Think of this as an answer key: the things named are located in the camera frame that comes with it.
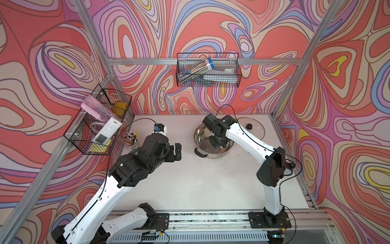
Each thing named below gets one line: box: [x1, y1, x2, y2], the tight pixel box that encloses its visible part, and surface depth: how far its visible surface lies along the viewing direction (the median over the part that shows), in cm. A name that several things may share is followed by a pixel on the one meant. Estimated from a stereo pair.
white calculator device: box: [91, 116, 123, 146], surface depth 70 cm
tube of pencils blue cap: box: [178, 56, 215, 84], surface depth 82 cm
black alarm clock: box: [283, 162, 297, 176], surface depth 86 cm
